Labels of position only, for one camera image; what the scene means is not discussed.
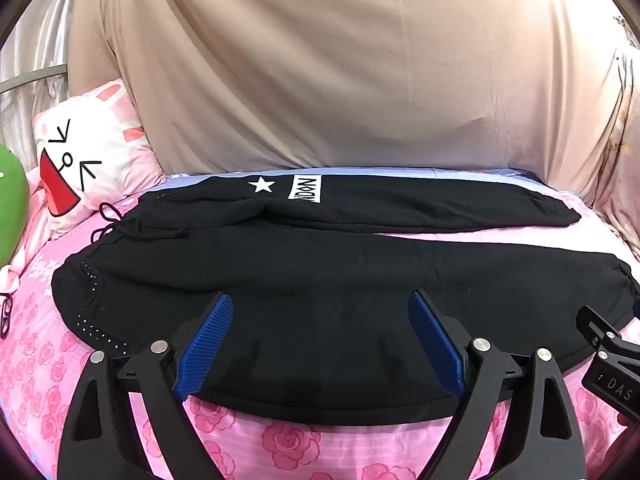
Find green plush toy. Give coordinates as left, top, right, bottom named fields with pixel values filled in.
left=0, top=144, right=31, bottom=267

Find silver satin curtain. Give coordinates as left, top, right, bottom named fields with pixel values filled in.
left=0, top=0, right=83, bottom=153

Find black pants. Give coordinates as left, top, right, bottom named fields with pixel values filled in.
left=51, top=174, right=636, bottom=426

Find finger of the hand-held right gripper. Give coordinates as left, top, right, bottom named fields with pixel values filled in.
left=575, top=304, right=640, bottom=361

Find pink floral bed sheet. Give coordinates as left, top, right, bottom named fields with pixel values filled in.
left=0, top=166, right=640, bottom=480

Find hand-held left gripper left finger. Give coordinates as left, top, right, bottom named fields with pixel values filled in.
left=57, top=291, right=236, bottom=480

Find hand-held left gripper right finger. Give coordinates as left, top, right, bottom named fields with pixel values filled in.
left=407, top=289, right=586, bottom=480

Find white rabbit face pillow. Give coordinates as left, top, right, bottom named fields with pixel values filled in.
left=32, top=79, right=166, bottom=236

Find beige curtain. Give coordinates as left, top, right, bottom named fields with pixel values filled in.
left=67, top=0, right=640, bottom=256

